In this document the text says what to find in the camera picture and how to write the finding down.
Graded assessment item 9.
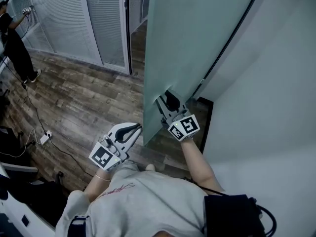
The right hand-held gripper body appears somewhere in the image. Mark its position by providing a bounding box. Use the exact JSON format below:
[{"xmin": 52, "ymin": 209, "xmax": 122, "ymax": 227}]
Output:
[{"xmin": 161, "ymin": 107, "xmax": 200, "ymax": 142}]

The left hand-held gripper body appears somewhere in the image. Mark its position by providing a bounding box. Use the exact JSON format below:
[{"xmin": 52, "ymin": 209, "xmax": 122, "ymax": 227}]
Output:
[{"xmin": 88, "ymin": 134, "xmax": 130, "ymax": 172}]

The frosted glass door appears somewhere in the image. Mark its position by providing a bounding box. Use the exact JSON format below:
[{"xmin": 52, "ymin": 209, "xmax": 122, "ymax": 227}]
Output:
[{"xmin": 143, "ymin": 0, "xmax": 262, "ymax": 147}]

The person's right forearm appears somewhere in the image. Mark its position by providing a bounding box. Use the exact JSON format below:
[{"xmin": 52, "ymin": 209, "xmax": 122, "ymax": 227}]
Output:
[{"xmin": 180, "ymin": 137, "xmax": 225, "ymax": 192}]

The person's left forearm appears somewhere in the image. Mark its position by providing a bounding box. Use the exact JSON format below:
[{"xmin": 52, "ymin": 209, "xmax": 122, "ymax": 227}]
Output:
[{"xmin": 83, "ymin": 169, "xmax": 112, "ymax": 203}]

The black skirting board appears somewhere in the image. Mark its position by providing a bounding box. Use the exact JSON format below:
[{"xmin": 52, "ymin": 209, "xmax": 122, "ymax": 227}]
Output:
[{"xmin": 198, "ymin": 96, "xmax": 214, "ymax": 154}]

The grey trouser leg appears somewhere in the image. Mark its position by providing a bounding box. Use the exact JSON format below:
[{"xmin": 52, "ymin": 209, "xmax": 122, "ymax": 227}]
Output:
[{"xmin": 116, "ymin": 159, "xmax": 139, "ymax": 176}]

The white power strip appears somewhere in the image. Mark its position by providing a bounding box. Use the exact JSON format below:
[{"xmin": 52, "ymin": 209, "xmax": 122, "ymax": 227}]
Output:
[{"xmin": 39, "ymin": 130, "xmax": 54, "ymax": 145}]

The light grey shirt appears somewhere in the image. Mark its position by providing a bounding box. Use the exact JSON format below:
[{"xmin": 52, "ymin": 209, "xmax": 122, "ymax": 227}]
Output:
[{"xmin": 55, "ymin": 170, "xmax": 228, "ymax": 237}]

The black office chair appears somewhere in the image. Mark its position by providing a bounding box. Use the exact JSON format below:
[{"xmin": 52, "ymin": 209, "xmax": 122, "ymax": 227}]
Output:
[
  {"xmin": 7, "ymin": 171, "xmax": 69, "ymax": 228},
  {"xmin": 0, "ymin": 126, "xmax": 33, "ymax": 162}
]

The grey metal bar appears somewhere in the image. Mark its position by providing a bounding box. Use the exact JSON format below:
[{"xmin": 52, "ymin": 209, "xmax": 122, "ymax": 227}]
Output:
[{"xmin": 2, "ymin": 162, "xmax": 39, "ymax": 176}]

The black chest pouch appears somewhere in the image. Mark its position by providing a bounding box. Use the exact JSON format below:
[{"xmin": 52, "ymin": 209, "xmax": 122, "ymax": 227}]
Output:
[{"xmin": 203, "ymin": 194, "xmax": 266, "ymax": 237}]

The white desk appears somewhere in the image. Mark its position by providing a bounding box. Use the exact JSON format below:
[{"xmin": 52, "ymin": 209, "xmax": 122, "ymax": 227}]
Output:
[{"xmin": 0, "ymin": 161, "xmax": 56, "ymax": 237}]

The narrow glass panel with blinds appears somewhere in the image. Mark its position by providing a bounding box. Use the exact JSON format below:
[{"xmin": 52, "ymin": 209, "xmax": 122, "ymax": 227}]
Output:
[{"xmin": 85, "ymin": 0, "xmax": 126, "ymax": 68}]

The interior glass partition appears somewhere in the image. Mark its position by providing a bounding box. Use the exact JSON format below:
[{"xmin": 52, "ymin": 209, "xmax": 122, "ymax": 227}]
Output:
[{"xmin": 128, "ymin": 0, "xmax": 152, "ymax": 34}]

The wide glass panel with blinds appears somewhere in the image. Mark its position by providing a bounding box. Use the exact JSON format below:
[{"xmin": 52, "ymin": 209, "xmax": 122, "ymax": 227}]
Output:
[
  {"xmin": 11, "ymin": 0, "xmax": 55, "ymax": 54},
  {"xmin": 28, "ymin": 0, "xmax": 102, "ymax": 64}
]

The black floor cable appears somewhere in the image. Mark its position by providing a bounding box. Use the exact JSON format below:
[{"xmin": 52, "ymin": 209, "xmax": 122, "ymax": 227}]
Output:
[
  {"xmin": 0, "ymin": 57, "xmax": 49, "ymax": 134},
  {"xmin": 50, "ymin": 138, "xmax": 98, "ymax": 179}
]

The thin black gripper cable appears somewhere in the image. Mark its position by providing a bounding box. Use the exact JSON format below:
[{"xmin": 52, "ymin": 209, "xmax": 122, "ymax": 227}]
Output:
[{"xmin": 190, "ymin": 179, "xmax": 228, "ymax": 197}]

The black shoulder strap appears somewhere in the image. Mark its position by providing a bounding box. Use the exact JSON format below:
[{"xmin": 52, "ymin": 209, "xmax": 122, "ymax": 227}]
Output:
[{"xmin": 68, "ymin": 215, "xmax": 90, "ymax": 237}]

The thin white cable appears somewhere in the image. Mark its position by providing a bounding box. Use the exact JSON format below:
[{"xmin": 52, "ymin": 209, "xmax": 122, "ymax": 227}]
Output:
[{"xmin": 0, "ymin": 128, "xmax": 44, "ymax": 158}]

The white partition frame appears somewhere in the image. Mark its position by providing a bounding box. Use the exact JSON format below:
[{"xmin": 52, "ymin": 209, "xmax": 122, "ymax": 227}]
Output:
[{"xmin": 9, "ymin": 0, "xmax": 134, "ymax": 75}]

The thick black pouch cable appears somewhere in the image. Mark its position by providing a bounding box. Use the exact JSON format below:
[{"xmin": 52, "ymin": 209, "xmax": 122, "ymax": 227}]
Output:
[{"xmin": 249, "ymin": 197, "xmax": 277, "ymax": 237}]

